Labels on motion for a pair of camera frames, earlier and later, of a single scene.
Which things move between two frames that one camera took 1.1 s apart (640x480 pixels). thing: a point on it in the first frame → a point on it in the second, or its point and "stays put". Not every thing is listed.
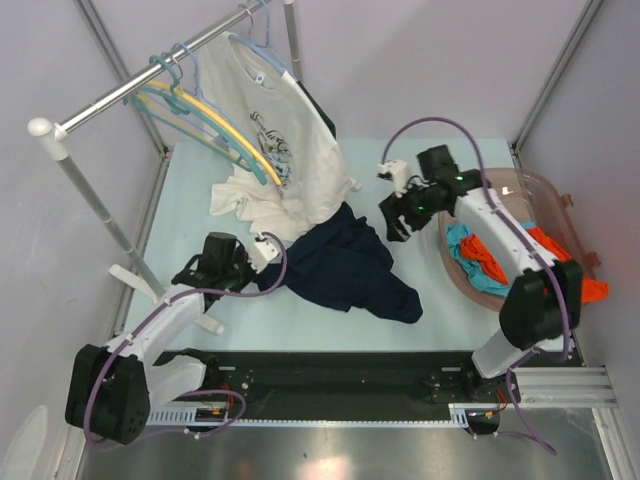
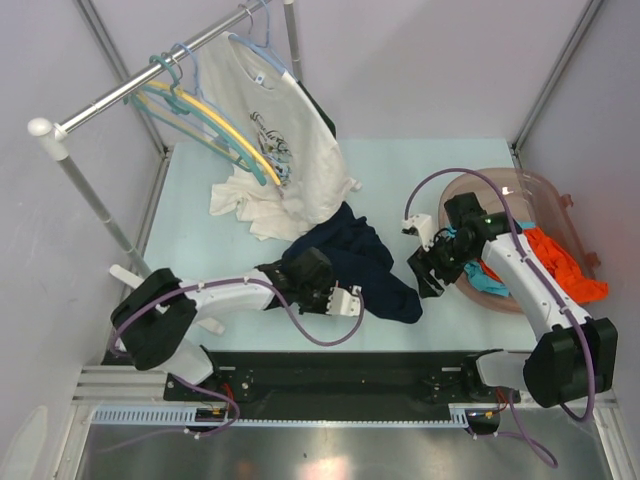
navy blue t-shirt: x=342 y=264 stays put
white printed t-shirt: x=294 y=129 stays put
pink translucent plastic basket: x=530 y=199 stays put
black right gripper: x=393 y=208 → x=423 y=261
